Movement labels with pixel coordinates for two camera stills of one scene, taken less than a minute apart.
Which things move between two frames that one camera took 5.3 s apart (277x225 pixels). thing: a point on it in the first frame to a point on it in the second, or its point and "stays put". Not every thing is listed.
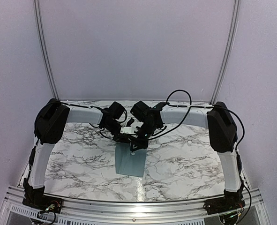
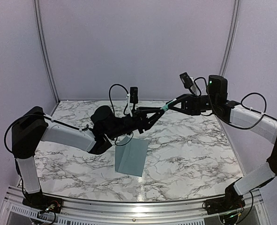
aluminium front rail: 14,212 stays put
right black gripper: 143,144 to 190,103
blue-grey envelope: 129,163 stays put
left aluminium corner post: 44,50 stays put
